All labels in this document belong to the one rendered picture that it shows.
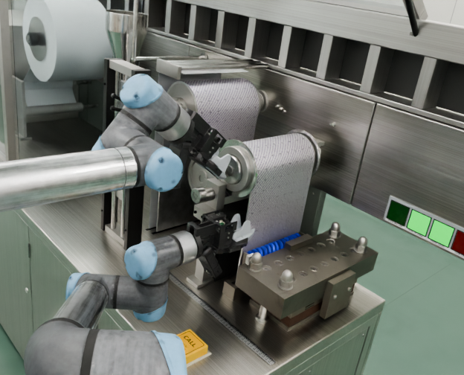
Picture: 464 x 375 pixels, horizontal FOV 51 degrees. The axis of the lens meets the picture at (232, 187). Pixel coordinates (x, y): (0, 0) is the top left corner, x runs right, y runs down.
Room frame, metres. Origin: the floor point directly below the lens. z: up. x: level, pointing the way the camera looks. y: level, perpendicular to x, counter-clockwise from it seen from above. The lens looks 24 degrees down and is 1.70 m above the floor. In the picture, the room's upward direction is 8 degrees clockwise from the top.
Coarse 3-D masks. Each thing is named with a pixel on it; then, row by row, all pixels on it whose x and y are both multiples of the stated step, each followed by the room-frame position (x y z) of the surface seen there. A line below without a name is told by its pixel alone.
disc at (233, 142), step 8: (224, 144) 1.18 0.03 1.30; (232, 144) 1.16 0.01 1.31; (240, 144) 1.14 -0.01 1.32; (248, 152) 1.12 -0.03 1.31; (256, 168) 1.10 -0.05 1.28; (256, 176) 1.09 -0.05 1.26; (248, 184) 1.11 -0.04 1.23; (232, 192) 1.14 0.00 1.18; (240, 192) 1.12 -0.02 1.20; (248, 192) 1.10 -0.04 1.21
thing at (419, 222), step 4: (412, 212) 1.13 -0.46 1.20; (416, 212) 1.12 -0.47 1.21; (412, 216) 1.13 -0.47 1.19; (416, 216) 1.12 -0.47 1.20; (420, 216) 1.12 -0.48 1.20; (424, 216) 1.11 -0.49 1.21; (412, 220) 1.13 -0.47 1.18; (416, 220) 1.12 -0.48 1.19; (420, 220) 1.11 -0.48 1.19; (424, 220) 1.11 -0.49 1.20; (428, 220) 1.10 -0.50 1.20; (408, 224) 1.13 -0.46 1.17; (412, 224) 1.13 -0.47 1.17; (416, 224) 1.12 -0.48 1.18; (420, 224) 1.11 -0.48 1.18; (424, 224) 1.11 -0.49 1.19; (428, 224) 1.10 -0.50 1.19; (412, 228) 1.12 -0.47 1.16; (416, 228) 1.12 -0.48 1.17; (420, 228) 1.11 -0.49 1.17; (424, 228) 1.10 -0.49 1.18; (420, 232) 1.11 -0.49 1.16; (424, 232) 1.10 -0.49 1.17
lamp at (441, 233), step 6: (438, 222) 1.08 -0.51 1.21; (432, 228) 1.09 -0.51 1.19; (438, 228) 1.08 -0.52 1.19; (444, 228) 1.07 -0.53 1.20; (450, 228) 1.06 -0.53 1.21; (432, 234) 1.09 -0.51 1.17; (438, 234) 1.08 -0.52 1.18; (444, 234) 1.07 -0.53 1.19; (450, 234) 1.06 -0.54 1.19; (438, 240) 1.07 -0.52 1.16; (444, 240) 1.06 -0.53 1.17
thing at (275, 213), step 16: (272, 192) 1.16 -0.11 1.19; (288, 192) 1.21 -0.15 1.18; (304, 192) 1.26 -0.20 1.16; (256, 208) 1.12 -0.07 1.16; (272, 208) 1.17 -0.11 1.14; (288, 208) 1.22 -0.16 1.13; (256, 224) 1.13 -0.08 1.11; (272, 224) 1.18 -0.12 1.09; (288, 224) 1.23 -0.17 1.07; (256, 240) 1.14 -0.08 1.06; (272, 240) 1.19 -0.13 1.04; (240, 256) 1.11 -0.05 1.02
